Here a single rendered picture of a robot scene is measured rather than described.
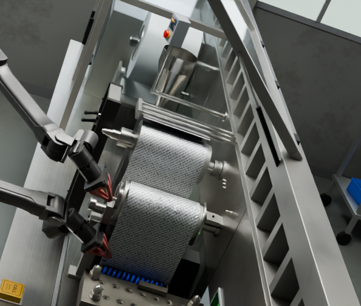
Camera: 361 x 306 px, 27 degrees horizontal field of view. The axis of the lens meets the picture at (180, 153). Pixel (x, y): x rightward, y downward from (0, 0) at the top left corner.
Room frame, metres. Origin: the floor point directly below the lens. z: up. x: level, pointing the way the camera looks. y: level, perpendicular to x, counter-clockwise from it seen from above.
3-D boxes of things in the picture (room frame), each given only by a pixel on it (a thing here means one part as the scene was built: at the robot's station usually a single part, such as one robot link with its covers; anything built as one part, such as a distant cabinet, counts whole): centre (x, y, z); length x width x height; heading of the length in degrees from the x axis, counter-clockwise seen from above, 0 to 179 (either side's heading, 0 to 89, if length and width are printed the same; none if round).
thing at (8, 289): (1.88, 0.30, 0.91); 0.07 x 0.07 x 0.02; 12
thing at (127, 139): (2.32, 0.18, 1.33); 0.06 x 0.06 x 0.06; 12
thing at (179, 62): (2.81, 0.15, 1.50); 0.14 x 0.14 x 0.06
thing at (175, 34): (2.62, 0.19, 1.66); 0.07 x 0.07 x 0.10; 28
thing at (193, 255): (2.16, -0.04, 1.00); 0.33 x 0.07 x 0.20; 102
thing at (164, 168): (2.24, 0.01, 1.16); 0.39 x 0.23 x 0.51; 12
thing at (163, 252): (2.05, -0.02, 1.11); 0.23 x 0.01 x 0.18; 102
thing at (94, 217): (2.11, 0.16, 1.05); 0.06 x 0.05 x 0.31; 102
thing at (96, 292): (1.86, 0.06, 1.05); 0.04 x 0.04 x 0.04
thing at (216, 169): (2.39, -0.12, 1.33); 0.07 x 0.07 x 0.07; 12
